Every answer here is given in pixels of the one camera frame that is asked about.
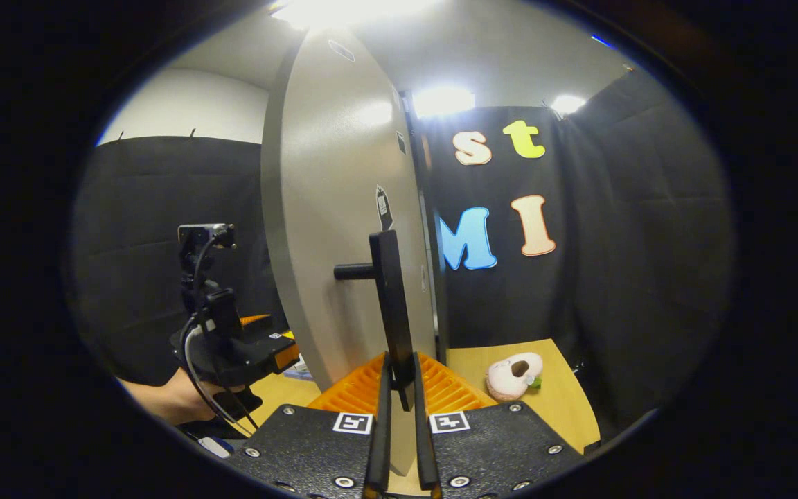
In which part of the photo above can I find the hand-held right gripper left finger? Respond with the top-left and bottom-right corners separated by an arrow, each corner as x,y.
226,351 -> 393,499

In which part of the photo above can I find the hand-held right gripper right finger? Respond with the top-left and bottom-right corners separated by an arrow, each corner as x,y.
412,351 -> 584,499

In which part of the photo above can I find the black cabinet door handle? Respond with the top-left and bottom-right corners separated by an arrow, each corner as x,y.
333,230 -> 418,412

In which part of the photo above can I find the grey cabinet door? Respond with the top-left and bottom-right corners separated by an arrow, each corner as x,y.
260,28 -> 441,479

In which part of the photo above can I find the dark grey cabinet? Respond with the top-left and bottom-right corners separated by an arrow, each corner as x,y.
399,89 -> 450,367

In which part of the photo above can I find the pink plush toy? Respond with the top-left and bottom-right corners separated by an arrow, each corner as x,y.
486,351 -> 544,403

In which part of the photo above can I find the black backdrop cloth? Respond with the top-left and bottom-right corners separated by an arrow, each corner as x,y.
70,69 -> 736,430

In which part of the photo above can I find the small ceiling light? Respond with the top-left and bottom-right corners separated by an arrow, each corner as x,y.
411,86 -> 476,119
550,94 -> 588,116

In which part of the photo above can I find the large ceiling light panel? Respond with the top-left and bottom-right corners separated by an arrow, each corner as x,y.
267,0 -> 441,30

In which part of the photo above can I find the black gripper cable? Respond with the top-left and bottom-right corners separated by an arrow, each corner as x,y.
183,232 -> 262,434

